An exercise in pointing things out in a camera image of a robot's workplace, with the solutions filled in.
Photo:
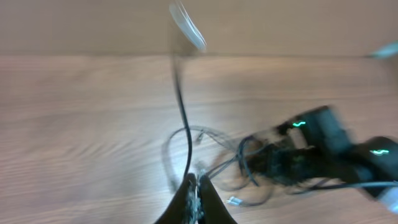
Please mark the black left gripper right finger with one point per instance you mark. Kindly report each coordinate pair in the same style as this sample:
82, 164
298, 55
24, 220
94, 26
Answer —
212, 207

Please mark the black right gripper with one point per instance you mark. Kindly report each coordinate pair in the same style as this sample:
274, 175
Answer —
284, 163

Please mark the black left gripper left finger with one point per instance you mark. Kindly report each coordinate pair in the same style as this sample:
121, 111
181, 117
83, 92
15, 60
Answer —
183, 207

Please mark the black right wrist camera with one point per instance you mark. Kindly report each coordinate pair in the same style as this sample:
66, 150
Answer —
321, 128

